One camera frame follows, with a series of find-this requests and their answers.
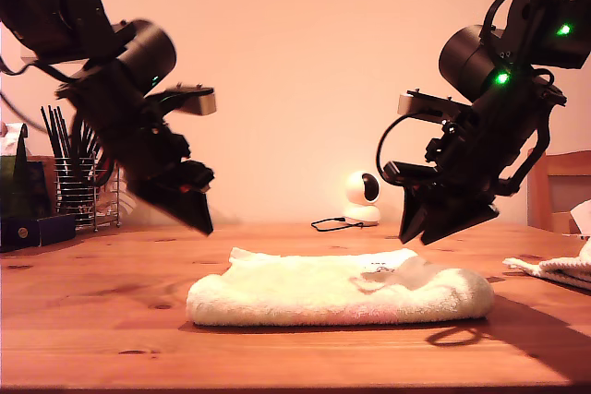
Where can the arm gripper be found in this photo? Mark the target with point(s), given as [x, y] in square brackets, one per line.
[485, 145]
[157, 154]

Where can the cream terry tea towel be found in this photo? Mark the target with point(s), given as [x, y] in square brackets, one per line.
[563, 269]

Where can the black drinking straw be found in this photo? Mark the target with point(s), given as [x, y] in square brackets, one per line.
[92, 142]
[63, 133]
[50, 133]
[84, 140]
[57, 133]

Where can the white round security camera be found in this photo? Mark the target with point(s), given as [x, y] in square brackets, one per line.
[358, 191]

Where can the dark box with round logo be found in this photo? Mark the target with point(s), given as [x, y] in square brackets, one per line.
[41, 231]

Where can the green white paper bag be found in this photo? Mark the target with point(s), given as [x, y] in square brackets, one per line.
[18, 191]

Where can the arm grey camera box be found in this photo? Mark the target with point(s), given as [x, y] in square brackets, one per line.
[203, 103]
[415, 103]

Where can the white pink-striped tea towel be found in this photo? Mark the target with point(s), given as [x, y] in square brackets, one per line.
[300, 292]

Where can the wooden chair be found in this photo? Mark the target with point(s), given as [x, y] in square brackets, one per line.
[563, 168]

